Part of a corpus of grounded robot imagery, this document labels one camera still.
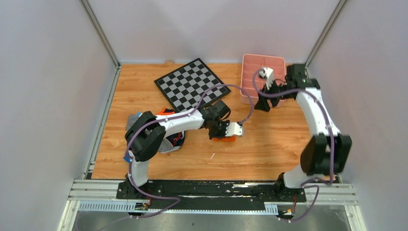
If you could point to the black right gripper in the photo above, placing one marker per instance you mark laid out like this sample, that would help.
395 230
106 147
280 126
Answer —
261 104

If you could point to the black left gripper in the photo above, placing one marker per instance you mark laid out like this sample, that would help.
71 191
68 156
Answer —
225 124

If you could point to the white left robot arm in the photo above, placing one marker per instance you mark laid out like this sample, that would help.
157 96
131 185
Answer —
165 132

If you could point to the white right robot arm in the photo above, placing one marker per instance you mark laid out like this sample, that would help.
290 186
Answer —
327 150

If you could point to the grey striped underwear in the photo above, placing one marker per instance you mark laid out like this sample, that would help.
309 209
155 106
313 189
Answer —
165 147

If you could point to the black white checkerboard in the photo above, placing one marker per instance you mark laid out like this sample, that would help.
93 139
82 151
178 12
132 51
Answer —
184 86

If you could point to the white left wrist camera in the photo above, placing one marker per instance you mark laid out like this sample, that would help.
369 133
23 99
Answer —
234 129

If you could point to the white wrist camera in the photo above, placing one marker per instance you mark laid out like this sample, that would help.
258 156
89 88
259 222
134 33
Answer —
267 74
234 129

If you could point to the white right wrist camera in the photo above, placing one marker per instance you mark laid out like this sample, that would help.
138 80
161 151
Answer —
267 74

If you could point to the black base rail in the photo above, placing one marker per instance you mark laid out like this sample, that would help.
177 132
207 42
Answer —
211 194

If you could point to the white slotted cable duct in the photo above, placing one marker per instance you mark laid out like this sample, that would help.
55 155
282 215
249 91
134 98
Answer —
135 207

